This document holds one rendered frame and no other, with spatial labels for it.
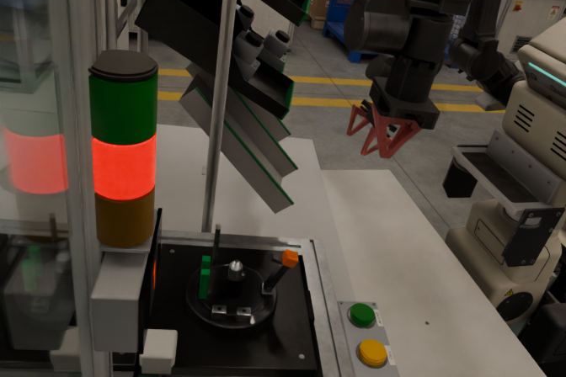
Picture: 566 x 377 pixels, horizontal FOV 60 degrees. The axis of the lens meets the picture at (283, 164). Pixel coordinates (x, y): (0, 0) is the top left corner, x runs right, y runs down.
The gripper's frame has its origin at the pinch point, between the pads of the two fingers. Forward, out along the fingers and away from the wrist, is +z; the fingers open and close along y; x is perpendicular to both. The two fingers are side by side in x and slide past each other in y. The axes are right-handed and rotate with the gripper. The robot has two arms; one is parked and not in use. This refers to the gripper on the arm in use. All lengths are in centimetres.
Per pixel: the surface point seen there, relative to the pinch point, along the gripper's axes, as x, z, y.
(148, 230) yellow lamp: -29.2, -3.6, 25.3
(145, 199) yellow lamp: -29.5, -7.1, 25.8
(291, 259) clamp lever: -11.4, 16.3, 5.9
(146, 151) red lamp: -29.5, -11.7, 25.8
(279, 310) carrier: -11.5, 26.2, 6.5
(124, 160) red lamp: -30.9, -11.3, 26.7
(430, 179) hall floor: 117, 121, -193
